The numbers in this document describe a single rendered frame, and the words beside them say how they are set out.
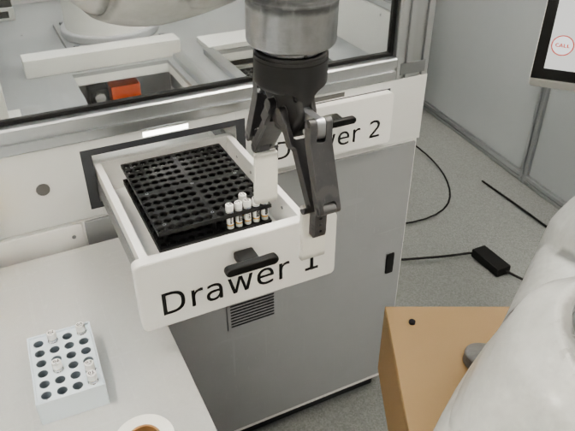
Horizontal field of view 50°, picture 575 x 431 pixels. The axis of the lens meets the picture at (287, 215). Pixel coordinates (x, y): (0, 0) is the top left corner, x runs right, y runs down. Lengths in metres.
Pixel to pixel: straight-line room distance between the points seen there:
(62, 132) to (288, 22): 0.57
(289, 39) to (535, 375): 0.35
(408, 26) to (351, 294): 0.65
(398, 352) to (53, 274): 0.60
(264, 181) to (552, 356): 0.46
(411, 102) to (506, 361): 0.97
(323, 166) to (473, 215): 2.05
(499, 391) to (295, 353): 1.18
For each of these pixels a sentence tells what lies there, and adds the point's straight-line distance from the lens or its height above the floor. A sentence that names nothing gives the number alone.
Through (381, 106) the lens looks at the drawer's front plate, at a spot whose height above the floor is 0.90.
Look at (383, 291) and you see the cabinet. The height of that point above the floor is 0.38.
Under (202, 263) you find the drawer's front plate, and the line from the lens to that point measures 0.82.
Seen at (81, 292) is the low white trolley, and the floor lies 0.76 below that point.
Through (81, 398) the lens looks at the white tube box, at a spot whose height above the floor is 0.79.
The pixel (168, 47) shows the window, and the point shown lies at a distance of 1.06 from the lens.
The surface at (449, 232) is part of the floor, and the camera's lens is 2.51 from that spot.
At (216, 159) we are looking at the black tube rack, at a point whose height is 0.90.
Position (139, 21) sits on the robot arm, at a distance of 0.44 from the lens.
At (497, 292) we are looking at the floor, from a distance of 2.27.
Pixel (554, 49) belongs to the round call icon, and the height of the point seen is 1.01.
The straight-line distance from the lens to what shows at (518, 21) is 2.88.
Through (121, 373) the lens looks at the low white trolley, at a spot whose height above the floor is 0.76.
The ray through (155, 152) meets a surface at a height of 0.89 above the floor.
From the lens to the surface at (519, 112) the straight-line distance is 2.91.
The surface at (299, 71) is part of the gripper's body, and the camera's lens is 0.60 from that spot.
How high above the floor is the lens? 1.41
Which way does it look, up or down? 34 degrees down
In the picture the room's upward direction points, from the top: straight up
